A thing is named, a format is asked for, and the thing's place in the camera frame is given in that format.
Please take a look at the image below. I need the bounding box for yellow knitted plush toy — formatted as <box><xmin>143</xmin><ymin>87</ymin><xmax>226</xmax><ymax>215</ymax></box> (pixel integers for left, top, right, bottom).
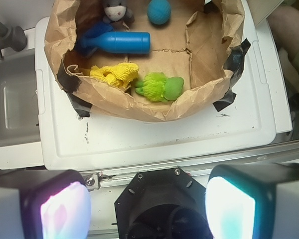
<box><xmin>89</xmin><ymin>62</ymin><xmax>139</xmax><ymax>91</ymax></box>

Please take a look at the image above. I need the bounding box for grey plush animal toy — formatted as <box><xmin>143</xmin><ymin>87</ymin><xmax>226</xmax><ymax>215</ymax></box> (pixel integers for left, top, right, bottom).
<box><xmin>102</xmin><ymin>0</ymin><xmax>135</xmax><ymax>24</ymax></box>

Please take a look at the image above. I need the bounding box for brown paper bag liner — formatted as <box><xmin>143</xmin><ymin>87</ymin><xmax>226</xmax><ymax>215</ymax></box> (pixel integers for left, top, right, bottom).
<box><xmin>44</xmin><ymin>0</ymin><xmax>245</xmax><ymax>122</ymax></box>

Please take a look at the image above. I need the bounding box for aluminium extrusion rail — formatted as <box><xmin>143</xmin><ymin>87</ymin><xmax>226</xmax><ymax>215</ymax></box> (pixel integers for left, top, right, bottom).
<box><xmin>81</xmin><ymin>139</ymin><xmax>299</xmax><ymax>191</ymax></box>

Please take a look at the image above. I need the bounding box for blue rubber ball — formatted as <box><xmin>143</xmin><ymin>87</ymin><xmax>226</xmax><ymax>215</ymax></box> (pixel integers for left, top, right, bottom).
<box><xmin>147</xmin><ymin>0</ymin><xmax>171</xmax><ymax>25</ymax></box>

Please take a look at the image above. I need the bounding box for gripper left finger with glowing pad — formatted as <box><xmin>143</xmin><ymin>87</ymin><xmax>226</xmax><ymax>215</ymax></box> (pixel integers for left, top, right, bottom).
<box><xmin>0</xmin><ymin>170</ymin><xmax>91</xmax><ymax>239</ymax></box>

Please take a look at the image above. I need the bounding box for green plush animal toy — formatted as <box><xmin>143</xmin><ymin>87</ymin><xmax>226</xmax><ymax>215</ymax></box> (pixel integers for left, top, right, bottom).
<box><xmin>135</xmin><ymin>72</ymin><xmax>184</xmax><ymax>103</ymax></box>

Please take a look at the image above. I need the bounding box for translucent plastic bin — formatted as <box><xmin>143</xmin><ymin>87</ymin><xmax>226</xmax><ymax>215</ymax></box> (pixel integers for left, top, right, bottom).
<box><xmin>0</xmin><ymin>48</ymin><xmax>42</xmax><ymax>149</ymax></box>

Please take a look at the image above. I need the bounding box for black octagonal mount plate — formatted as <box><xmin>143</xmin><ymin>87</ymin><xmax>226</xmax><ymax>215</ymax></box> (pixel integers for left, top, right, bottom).
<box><xmin>114</xmin><ymin>168</ymin><xmax>213</xmax><ymax>239</ymax></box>

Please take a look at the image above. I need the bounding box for blue plastic bottle toy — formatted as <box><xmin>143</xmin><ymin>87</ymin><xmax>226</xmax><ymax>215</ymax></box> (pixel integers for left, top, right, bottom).
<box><xmin>79</xmin><ymin>31</ymin><xmax>151</xmax><ymax>54</ymax></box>

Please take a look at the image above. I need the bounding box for white plastic bin lid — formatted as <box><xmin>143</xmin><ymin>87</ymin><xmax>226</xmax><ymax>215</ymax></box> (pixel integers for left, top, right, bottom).
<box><xmin>35</xmin><ymin>1</ymin><xmax>276</xmax><ymax>171</ymax></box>

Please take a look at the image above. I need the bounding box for grey metal clamp handle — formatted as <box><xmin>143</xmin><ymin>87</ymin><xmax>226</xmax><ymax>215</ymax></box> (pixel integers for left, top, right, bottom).
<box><xmin>0</xmin><ymin>22</ymin><xmax>27</xmax><ymax>60</ymax></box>

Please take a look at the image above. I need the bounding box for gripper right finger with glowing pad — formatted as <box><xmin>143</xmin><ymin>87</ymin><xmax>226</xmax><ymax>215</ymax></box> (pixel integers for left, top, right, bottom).
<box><xmin>205</xmin><ymin>163</ymin><xmax>299</xmax><ymax>239</ymax></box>

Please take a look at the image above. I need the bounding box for blue fabric toy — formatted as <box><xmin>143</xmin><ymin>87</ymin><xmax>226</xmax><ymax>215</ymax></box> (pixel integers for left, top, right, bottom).
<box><xmin>74</xmin><ymin>21</ymin><xmax>114</xmax><ymax>57</ymax></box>

